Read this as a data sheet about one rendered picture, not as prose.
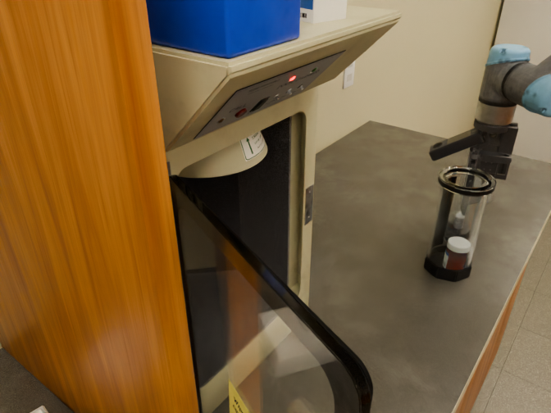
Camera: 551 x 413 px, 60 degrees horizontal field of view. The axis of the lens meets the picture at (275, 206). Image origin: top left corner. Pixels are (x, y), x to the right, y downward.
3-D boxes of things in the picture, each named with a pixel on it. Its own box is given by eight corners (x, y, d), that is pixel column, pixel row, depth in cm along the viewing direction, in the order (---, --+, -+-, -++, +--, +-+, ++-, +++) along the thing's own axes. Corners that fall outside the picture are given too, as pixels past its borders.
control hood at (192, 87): (145, 148, 47) (129, 44, 42) (320, 75, 69) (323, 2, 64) (233, 181, 41) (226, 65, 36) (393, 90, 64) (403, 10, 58)
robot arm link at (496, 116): (477, 105, 97) (478, 93, 103) (472, 126, 99) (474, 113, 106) (517, 109, 94) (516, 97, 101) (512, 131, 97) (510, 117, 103)
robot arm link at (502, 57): (507, 52, 88) (480, 43, 95) (494, 110, 94) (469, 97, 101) (544, 50, 90) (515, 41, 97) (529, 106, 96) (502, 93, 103)
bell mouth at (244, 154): (118, 156, 68) (111, 119, 65) (205, 120, 80) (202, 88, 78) (209, 192, 59) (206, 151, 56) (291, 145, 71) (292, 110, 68)
